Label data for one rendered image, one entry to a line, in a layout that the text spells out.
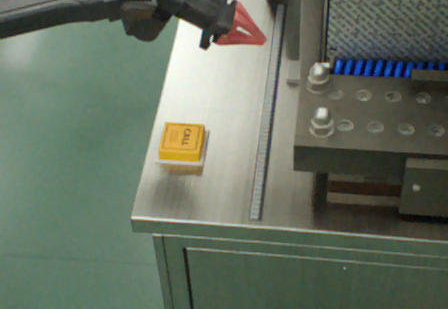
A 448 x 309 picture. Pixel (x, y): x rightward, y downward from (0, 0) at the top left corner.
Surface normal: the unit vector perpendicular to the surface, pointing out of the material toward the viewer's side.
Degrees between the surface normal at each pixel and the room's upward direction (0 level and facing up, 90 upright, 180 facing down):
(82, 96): 0
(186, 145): 0
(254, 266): 90
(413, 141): 0
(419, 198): 90
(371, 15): 90
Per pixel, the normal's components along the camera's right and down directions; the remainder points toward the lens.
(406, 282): -0.12, 0.74
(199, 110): -0.04, -0.68
